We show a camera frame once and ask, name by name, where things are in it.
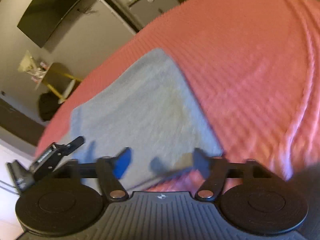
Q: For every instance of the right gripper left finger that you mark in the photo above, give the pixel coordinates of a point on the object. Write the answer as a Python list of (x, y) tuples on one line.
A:
[(109, 171)]

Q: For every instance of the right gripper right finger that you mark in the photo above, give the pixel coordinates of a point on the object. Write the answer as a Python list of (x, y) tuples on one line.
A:
[(214, 172)]

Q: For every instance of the grey pants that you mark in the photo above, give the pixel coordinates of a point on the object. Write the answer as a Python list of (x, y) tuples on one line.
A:
[(150, 109)]

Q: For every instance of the black bag on floor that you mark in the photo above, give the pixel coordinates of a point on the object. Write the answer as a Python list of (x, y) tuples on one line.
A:
[(48, 105)]

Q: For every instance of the yellow legged side table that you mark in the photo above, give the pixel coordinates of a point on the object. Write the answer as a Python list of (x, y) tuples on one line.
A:
[(58, 80)]

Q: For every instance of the items on side table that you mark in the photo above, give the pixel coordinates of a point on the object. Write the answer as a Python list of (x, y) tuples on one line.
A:
[(29, 65)]

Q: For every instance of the pink ribbed bedspread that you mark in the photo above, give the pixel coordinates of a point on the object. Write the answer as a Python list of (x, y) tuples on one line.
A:
[(252, 65)]

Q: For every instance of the white standing panel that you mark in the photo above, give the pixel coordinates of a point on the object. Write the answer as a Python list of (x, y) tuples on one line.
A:
[(122, 14)]

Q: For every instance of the grey drawer cabinet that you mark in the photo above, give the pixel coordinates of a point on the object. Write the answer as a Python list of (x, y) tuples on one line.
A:
[(145, 11)]

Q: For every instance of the black wall television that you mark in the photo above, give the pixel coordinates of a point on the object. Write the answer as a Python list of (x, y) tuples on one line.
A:
[(42, 17)]

